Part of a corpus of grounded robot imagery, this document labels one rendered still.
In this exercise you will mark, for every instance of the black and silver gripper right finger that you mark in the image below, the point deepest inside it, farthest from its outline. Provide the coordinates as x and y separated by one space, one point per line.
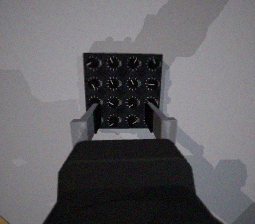
163 127

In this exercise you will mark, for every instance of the black knob box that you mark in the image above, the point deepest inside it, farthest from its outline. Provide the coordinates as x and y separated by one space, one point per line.
132 83

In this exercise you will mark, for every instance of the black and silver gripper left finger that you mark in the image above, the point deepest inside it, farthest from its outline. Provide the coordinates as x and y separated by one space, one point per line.
84 128

